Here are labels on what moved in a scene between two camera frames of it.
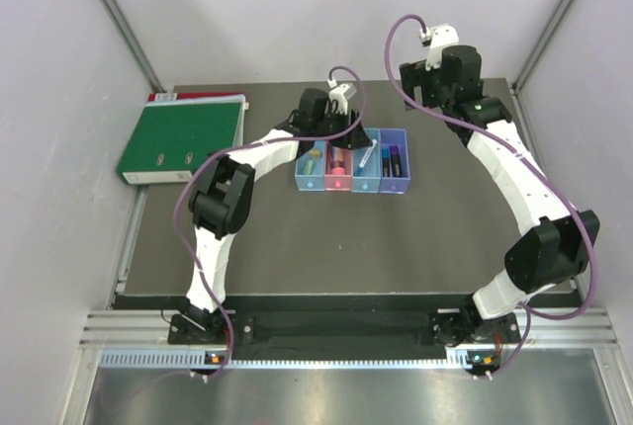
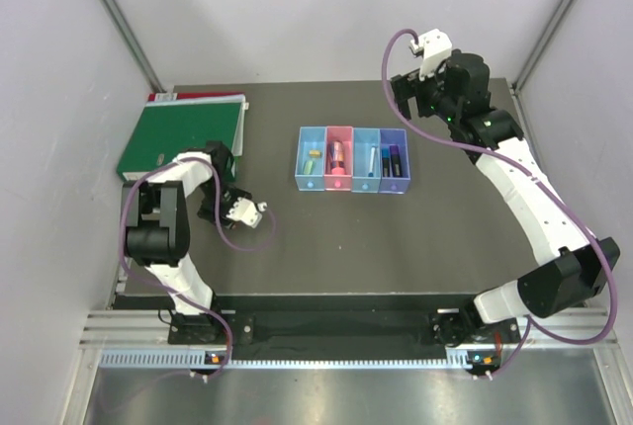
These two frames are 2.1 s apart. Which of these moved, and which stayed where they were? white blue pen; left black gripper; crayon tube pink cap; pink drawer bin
Moved: white blue pen; left black gripper
Stayed: pink drawer bin; crayon tube pink cap
